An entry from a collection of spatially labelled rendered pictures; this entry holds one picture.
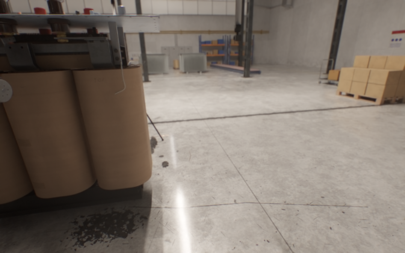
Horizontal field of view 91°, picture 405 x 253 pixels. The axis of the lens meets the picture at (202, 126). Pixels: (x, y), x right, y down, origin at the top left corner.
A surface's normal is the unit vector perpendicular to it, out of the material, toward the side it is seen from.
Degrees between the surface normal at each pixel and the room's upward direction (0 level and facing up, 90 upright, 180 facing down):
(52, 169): 90
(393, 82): 90
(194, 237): 0
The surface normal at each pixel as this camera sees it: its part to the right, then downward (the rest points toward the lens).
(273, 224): -0.02, -0.94
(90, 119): -0.24, 0.33
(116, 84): 0.34, 0.31
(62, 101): 0.80, 0.18
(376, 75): -0.97, 0.10
